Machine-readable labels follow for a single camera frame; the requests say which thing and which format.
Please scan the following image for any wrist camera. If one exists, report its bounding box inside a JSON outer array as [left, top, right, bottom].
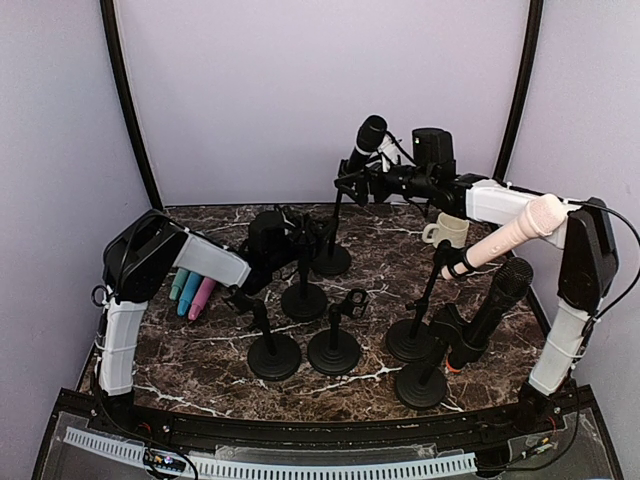
[[280, 207, 309, 238], [377, 132, 401, 173]]

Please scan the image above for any black mic stand blue mic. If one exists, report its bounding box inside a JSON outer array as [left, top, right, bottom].
[[281, 253, 328, 323]]

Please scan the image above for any cream pink microphone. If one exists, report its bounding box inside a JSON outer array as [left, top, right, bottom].
[[441, 193, 576, 280]]

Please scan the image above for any right black frame post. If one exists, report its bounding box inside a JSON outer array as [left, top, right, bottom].
[[493, 0, 544, 181]]

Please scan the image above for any blue microphone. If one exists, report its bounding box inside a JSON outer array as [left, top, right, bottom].
[[177, 272, 203, 317]]

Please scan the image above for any left black frame post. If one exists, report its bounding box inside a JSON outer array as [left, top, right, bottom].
[[99, 0, 164, 210]]

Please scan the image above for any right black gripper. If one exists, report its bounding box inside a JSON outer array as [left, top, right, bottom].
[[335, 153, 435, 207]]

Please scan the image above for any mint green microphone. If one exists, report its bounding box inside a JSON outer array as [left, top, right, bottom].
[[169, 268, 189, 301]]

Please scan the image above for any black frame post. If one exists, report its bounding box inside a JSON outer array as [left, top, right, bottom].
[[493, 0, 544, 181], [99, 0, 164, 210]]

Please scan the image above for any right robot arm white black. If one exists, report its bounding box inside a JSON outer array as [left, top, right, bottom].
[[334, 116, 619, 397]]

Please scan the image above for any white slotted cable duct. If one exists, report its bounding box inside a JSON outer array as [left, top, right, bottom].
[[63, 427, 477, 480]]

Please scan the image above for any black microphone white ring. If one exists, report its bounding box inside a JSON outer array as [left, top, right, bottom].
[[345, 114, 389, 176]]

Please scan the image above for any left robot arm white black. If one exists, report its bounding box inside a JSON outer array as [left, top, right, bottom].
[[96, 207, 335, 436]]

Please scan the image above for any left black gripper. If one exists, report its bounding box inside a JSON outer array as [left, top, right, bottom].
[[269, 214, 337, 272]]

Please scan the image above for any beige mug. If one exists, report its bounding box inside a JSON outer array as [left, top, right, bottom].
[[422, 212, 470, 249]]

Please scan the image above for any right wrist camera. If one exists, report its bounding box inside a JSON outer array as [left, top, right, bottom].
[[377, 132, 401, 173]]

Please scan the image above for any black front table rail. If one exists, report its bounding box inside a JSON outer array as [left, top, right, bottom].
[[59, 389, 566, 454]]

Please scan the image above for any black microphone orange base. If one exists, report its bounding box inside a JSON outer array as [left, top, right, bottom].
[[446, 257, 534, 373]]

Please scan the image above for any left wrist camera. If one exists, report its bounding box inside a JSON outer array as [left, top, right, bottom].
[[280, 207, 309, 238]]

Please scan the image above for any black mic stand cream mic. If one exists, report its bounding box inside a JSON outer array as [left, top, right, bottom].
[[385, 240, 462, 363]]

